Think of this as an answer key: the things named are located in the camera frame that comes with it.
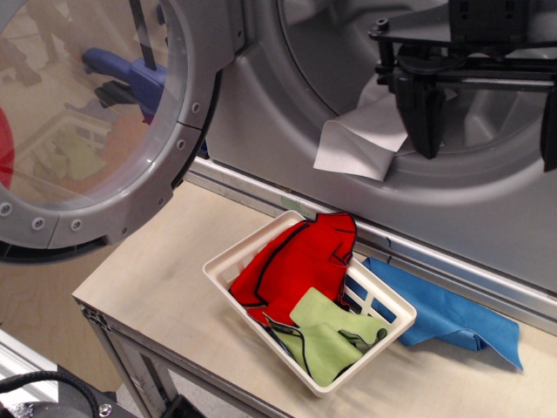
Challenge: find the aluminium table frame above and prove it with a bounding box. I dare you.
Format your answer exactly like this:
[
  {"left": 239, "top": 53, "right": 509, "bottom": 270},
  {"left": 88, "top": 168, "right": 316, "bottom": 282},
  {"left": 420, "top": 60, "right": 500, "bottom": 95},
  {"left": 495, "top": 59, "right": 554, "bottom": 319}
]
[{"left": 76, "top": 298, "right": 288, "bottom": 417}]

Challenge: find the round transparent washer door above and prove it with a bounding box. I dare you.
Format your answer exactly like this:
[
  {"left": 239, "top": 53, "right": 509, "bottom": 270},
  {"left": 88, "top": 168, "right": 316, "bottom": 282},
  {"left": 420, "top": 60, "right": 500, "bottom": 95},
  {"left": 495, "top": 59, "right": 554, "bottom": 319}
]
[{"left": 1, "top": 1, "right": 244, "bottom": 264}]

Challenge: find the blue cloth on table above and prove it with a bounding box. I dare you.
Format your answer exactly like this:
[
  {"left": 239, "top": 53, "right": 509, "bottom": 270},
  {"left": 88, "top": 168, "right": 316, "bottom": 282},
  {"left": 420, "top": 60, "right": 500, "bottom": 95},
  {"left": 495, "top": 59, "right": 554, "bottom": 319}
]
[{"left": 363, "top": 257, "right": 523, "bottom": 369}]

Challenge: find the white plastic laundry basket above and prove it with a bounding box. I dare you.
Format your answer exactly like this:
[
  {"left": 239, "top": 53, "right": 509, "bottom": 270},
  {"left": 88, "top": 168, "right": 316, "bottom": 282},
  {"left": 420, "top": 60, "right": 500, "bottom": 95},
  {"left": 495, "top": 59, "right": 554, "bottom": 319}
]
[{"left": 203, "top": 211, "right": 417, "bottom": 398}]

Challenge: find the red toy shirt cloth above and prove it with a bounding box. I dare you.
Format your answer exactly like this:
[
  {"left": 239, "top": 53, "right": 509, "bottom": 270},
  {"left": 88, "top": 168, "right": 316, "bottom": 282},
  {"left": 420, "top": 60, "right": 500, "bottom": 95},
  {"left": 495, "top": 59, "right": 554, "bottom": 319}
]
[{"left": 229, "top": 212, "right": 357, "bottom": 326}]

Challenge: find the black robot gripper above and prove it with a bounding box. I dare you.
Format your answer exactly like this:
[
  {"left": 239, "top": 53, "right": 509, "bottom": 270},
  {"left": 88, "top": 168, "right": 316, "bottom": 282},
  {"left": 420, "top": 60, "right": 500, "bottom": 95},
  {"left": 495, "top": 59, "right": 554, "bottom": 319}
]
[{"left": 369, "top": 1, "right": 557, "bottom": 172}]

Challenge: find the black robot base with cable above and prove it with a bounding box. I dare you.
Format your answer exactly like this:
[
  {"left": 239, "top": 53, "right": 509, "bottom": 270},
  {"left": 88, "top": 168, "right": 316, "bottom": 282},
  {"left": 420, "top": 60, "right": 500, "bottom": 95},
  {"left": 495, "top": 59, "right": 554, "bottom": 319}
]
[{"left": 1, "top": 370, "right": 133, "bottom": 417}]

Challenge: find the green cloth with black trim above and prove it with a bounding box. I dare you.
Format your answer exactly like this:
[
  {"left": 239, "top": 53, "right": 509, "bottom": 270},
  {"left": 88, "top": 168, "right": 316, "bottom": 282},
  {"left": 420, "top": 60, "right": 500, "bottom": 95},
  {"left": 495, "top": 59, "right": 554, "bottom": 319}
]
[{"left": 265, "top": 287, "right": 388, "bottom": 388}]

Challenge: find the grey cloth in drum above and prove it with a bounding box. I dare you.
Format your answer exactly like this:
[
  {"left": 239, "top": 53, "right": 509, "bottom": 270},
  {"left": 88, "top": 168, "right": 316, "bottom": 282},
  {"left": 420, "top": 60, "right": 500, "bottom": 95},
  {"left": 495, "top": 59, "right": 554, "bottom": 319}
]
[{"left": 313, "top": 75, "right": 415, "bottom": 182}]

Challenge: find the grey toy washing machine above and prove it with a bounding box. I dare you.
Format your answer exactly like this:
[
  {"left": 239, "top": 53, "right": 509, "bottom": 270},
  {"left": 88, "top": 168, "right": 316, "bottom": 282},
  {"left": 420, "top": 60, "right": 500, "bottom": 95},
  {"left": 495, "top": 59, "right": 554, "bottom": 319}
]
[{"left": 205, "top": 1, "right": 556, "bottom": 332}]

